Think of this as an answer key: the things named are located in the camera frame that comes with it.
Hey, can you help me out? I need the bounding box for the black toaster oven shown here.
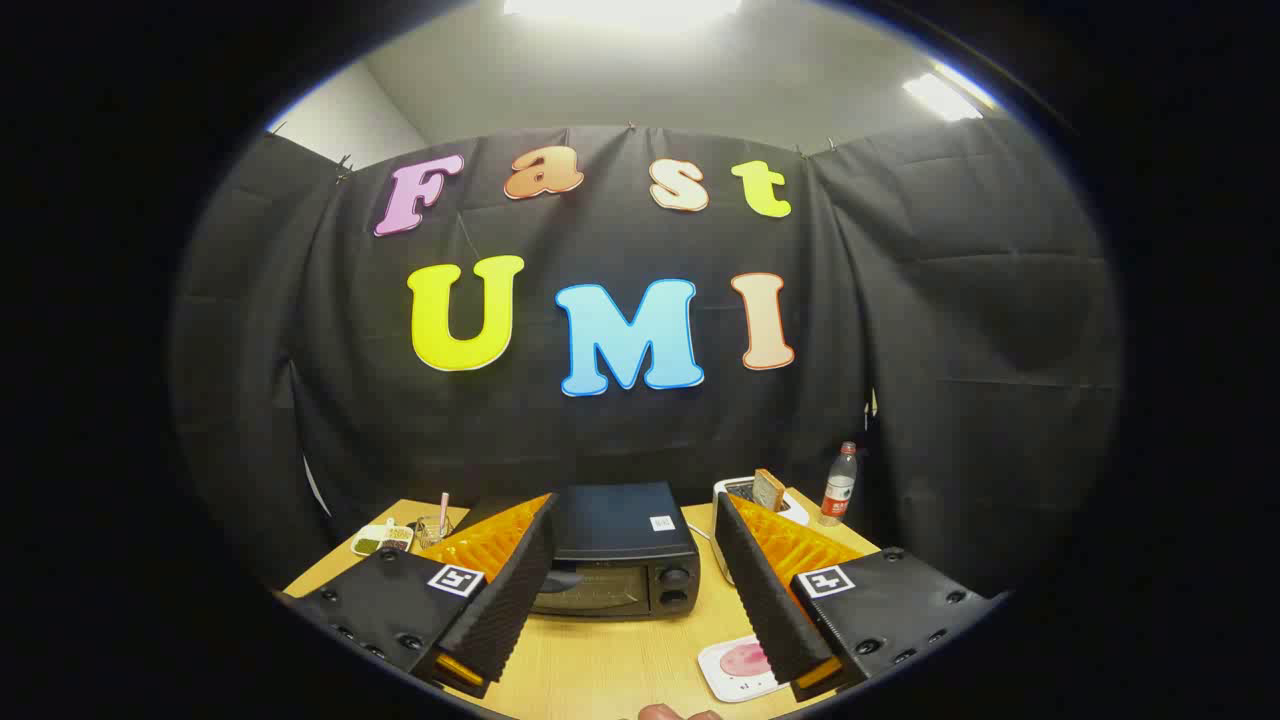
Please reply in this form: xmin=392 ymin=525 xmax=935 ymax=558
xmin=530 ymin=482 xmax=701 ymax=621

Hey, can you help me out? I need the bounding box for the small white divided dish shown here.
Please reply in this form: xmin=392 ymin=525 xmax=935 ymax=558
xmin=351 ymin=520 xmax=414 ymax=558

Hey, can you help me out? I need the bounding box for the round pink food slice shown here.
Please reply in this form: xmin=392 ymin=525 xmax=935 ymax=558
xmin=718 ymin=643 xmax=773 ymax=679

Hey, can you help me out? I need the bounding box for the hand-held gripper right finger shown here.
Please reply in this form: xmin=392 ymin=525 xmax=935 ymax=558
xmin=714 ymin=492 xmax=1001 ymax=701

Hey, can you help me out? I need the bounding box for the white pop-up toaster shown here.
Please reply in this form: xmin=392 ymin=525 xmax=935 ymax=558
xmin=712 ymin=477 xmax=811 ymax=586

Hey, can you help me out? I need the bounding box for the white square plate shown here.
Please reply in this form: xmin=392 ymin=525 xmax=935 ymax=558
xmin=697 ymin=633 xmax=796 ymax=704

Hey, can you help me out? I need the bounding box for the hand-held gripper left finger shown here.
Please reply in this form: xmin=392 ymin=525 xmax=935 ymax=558
xmin=290 ymin=492 xmax=559 ymax=699

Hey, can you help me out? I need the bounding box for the ceiling light panel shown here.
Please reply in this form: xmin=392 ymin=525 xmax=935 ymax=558
xmin=903 ymin=62 xmax=999 ymax=123
xmin=500 ymin=0 xmax=743 ymax=23

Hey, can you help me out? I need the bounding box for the clear plastic water bottle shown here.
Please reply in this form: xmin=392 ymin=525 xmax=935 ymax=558
xmin=818 ymin=441 xmax=859 ymax=528

